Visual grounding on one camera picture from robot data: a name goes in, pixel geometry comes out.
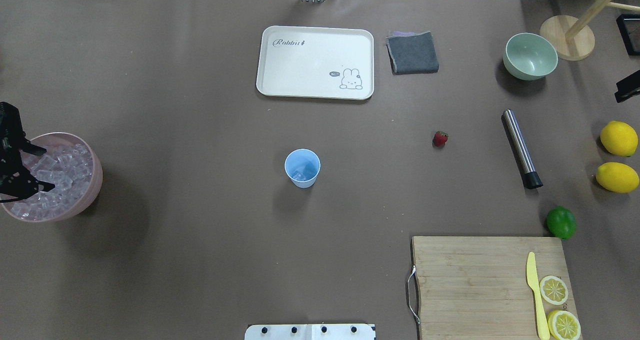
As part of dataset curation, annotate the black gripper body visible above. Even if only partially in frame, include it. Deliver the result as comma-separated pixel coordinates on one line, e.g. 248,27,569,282
0,101,32,202

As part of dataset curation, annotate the lemon slice inner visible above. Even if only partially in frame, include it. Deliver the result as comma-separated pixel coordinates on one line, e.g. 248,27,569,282
547,310,582,339

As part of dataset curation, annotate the yellow lemon near board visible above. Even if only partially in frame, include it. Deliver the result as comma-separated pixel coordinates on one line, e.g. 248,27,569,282
595,162,640,193

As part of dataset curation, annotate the grey folded cloth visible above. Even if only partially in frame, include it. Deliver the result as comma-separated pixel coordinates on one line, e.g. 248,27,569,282
385,31,440,75

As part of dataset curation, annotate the mint green bowl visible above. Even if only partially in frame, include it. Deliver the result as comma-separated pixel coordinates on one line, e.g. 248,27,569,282
502,33,559,81

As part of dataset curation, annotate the steel muddler black tip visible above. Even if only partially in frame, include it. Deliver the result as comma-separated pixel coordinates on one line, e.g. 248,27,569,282
501,109,544,189

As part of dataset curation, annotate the yellow plastic knife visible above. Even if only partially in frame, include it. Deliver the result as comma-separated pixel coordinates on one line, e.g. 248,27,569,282
525,252,551,339

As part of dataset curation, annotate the light blue plastic cup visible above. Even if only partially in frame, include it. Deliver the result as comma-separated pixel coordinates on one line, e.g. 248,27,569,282
284,149,322,188

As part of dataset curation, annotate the green lime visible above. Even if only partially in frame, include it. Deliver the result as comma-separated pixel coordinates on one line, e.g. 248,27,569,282
545,206,578,239

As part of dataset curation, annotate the cream rabbit tray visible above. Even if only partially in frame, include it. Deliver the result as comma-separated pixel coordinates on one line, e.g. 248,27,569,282
256,26,375,101

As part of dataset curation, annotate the pink bowl of ice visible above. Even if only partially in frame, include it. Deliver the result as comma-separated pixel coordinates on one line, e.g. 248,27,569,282
1,132,103,223

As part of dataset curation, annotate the wooden glass stand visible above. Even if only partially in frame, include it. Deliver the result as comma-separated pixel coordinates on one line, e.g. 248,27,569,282
539,0,640,61

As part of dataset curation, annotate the red strawberry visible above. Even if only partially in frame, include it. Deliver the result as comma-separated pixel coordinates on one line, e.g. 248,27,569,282
432,131,449,148

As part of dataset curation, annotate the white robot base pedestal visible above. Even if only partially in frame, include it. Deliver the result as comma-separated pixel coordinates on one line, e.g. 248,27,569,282
244,323,377,339

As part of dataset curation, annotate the yellow lemon far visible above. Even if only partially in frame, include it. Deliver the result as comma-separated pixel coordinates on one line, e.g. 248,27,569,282
599,121,639,157

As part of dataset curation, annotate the wooden cutting board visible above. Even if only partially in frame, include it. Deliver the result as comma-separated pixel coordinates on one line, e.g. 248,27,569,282
411,236,571,339

